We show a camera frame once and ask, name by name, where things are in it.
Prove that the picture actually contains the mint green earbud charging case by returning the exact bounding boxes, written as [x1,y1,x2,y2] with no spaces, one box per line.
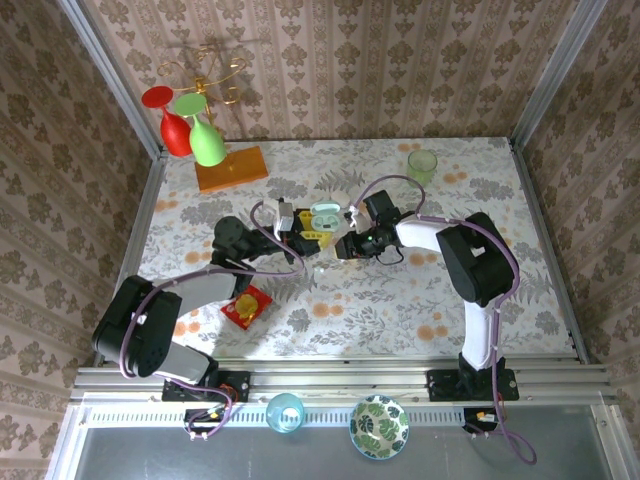
[308,198,345,234]

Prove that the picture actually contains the gold glass rack wooden base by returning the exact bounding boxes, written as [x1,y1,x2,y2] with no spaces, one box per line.
[157,42,270,194]

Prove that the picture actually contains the red packet with yellow print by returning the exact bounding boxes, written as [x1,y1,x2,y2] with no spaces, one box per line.
[220,283,274,332]

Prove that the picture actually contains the green translucent plastic cup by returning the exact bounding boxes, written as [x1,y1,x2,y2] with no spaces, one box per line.
[405,149,439,189]

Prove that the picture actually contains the green wine glass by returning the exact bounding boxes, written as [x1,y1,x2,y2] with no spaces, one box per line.
[173,93,227,168]

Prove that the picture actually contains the red wine glass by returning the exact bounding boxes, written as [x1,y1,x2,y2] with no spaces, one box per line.
[141,85,194,159]

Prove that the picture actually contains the blue glass cup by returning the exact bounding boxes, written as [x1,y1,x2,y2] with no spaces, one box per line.
[265,392,306,438]

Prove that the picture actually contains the leaf pattern bowl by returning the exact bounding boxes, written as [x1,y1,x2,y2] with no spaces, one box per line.
[348,394,410,459]

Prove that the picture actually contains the grey metal shelf panel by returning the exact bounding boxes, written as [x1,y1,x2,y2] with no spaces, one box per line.
[49,424,640,480]

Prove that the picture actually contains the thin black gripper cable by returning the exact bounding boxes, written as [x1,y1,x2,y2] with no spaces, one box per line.
[374,244,407,266]

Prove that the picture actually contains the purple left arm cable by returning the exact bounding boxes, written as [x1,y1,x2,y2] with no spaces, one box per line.
[119,199,306,441]

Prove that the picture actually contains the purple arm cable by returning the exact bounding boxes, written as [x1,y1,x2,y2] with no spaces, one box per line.
[119,199,306,441]
[349,173,539,466]

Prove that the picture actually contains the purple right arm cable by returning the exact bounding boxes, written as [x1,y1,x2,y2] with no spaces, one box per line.
[349,173,539,466]

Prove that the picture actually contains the aluminium table edge rail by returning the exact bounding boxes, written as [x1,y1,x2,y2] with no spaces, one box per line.
[507,137,591,365]
[117,149,169,311]

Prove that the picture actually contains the aluminium front rail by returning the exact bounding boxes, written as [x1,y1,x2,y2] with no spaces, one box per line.
[69,357,619,404]

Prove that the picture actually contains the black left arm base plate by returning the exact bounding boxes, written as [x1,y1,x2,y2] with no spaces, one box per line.
[162,370,251,404]

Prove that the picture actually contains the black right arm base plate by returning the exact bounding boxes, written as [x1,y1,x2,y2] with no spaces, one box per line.
[427,368,520,403]

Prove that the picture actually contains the slotted metal cable duct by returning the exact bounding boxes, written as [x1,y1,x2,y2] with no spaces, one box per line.
[82,402,501,427]

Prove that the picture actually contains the black connector bracket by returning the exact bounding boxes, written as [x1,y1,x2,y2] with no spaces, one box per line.
[462,407,504,436]
[183,407,236,442]

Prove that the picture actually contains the aluminium frame post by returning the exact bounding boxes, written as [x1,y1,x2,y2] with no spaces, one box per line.
[57,0,169,160]
[509,0,609,151]

